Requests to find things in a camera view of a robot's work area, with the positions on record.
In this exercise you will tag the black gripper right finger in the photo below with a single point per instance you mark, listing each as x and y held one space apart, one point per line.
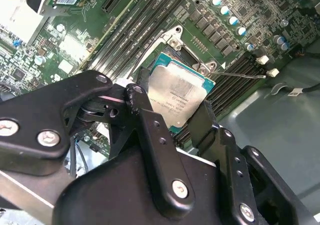
232 172

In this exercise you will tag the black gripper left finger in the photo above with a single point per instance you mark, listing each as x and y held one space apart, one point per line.
30 110

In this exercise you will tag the thin metal locking lever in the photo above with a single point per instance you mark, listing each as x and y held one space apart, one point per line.
144 59
237 74

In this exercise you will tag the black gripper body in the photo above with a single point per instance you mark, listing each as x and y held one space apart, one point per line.
112 197

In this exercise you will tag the silver topped CPU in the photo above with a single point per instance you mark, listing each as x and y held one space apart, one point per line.
175 92

